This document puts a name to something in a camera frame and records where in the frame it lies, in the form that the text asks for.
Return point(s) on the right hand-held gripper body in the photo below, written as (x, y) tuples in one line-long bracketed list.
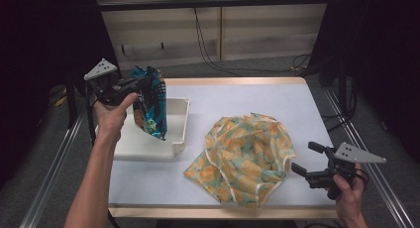
[(340, 170)]

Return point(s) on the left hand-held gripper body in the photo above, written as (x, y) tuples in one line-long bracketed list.
[(107, 86)]

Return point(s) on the blue snack packet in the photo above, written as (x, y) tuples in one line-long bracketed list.
[(153, 112)]

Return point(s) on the orange fruit print cloth bag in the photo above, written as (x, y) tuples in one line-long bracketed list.
[(247, 162)]

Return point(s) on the white plastic tray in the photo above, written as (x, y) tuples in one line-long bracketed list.
[(145, 147)]

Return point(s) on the person's right hand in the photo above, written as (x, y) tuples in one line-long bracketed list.
[(350, 196)]

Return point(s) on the person's left hand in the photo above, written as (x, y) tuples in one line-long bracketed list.
[(110, 117)]

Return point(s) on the black metal stand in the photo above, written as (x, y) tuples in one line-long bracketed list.
[(71, 102)]

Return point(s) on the black curtain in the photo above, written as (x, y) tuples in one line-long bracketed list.
[(379, 56), (39, 56)]

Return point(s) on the black horizontal metal bar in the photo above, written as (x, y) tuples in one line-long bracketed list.
[(214, 3)]

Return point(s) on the aluminium floor rail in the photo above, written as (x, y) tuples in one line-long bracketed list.
[(373, 162), (49, 175)]

